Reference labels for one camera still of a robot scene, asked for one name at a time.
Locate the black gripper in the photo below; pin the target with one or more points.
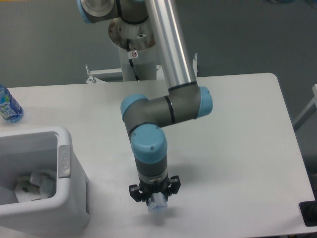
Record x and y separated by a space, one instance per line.
150 185

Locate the crushed clear plastic bottle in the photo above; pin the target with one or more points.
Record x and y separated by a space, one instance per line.
156 203

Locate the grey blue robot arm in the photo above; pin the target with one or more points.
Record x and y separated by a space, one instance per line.
145 118

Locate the crumpled paper trash in bin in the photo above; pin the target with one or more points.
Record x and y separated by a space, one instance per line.
39 185

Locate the white plastic trash can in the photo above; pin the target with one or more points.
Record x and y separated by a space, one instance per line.
26 150

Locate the black device at table edge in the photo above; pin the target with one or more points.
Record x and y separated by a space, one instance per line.
309 213

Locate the blue labelled water bottle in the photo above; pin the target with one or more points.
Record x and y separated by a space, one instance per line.
10 109

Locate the white frame at right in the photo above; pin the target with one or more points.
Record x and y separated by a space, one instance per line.
307 111

